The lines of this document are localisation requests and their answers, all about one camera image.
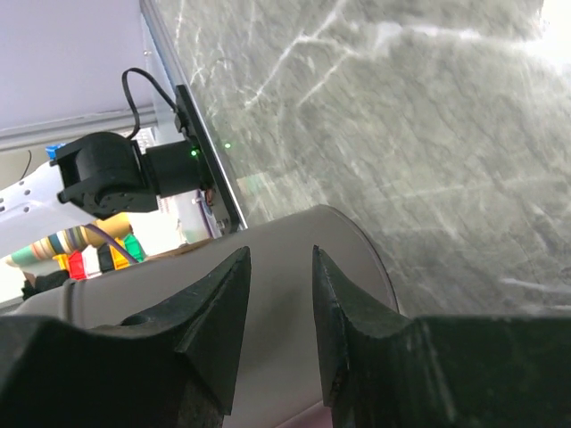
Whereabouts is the tall grey cylinder container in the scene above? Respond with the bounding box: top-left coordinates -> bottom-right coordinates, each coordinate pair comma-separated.
18,205 -> 398,427

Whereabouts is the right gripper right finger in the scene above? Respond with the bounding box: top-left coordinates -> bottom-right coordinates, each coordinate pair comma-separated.
312,248 -> 570,427

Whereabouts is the aluminium frame rail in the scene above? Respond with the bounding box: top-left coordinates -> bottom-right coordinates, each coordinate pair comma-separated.
0,0 -> 251,233

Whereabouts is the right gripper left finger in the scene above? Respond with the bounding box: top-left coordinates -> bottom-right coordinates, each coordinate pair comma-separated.
1,247 -> 251,427

